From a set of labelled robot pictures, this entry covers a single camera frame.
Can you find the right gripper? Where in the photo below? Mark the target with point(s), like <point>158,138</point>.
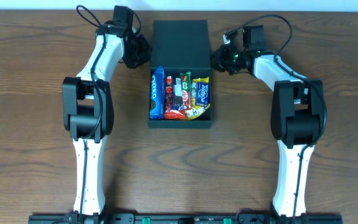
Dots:
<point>220,59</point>

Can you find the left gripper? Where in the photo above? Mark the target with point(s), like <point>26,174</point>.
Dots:
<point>146,57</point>

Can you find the blue Eclipse mint box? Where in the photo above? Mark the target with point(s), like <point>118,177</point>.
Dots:
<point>202,94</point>

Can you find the red KitKat bar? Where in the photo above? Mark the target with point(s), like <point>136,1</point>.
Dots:
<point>186,89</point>

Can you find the blue Oreo cookie pack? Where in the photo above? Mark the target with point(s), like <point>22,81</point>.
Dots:
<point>157,94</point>

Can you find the dark purple chocolate bar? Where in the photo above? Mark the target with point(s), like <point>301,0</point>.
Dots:
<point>177,93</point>

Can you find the black box with lid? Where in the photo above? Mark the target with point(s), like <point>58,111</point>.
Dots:
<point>182,46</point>

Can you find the yellow snack bag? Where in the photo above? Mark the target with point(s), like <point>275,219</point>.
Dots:
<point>196,111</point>

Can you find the red snack bag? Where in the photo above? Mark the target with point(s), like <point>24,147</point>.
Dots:
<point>169,112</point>

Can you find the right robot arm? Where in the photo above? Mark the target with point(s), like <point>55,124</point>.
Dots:
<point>297,120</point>

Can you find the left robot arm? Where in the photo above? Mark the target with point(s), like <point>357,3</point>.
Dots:
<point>88,113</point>

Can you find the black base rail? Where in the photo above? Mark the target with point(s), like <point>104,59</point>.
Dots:
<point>129,218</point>

